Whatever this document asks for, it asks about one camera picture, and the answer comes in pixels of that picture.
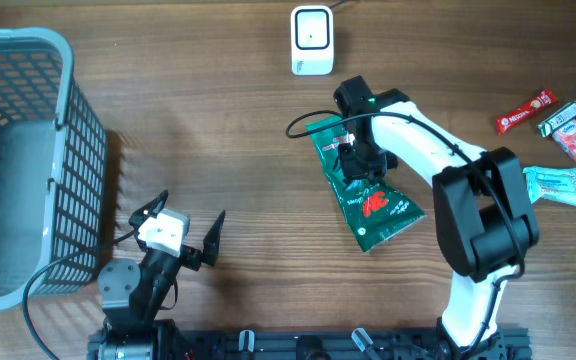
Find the red coffee stick sachet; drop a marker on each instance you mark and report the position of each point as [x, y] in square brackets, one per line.
[531, 107]

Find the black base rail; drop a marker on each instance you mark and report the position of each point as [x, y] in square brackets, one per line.
[411, 343]

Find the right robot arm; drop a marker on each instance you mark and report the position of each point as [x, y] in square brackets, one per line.
[484, 219]

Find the green 3M gloves packet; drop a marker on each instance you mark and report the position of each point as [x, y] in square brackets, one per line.
[375, 212]

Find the grey plastic shopping basket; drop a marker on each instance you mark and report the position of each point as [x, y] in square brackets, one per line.
[53, 152]

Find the teal tissue pack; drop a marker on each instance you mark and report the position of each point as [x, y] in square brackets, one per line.
[552, 184]

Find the white barcode scanner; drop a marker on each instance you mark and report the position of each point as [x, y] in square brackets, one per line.
[312, 40]

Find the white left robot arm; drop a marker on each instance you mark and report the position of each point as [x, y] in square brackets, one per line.
[133, 292]

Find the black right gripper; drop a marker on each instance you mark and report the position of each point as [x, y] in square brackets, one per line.
[352, 168]

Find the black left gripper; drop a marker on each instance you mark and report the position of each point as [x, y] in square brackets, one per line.
[192, 258]

